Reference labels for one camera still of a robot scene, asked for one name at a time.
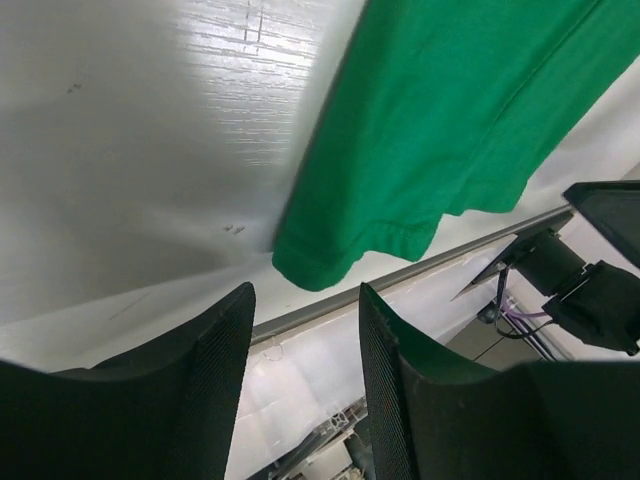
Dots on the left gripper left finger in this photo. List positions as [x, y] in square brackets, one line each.
[163, 410]

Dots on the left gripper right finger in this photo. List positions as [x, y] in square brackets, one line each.
[436, 415]

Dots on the green t shirt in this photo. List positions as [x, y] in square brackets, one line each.
[439, 108]

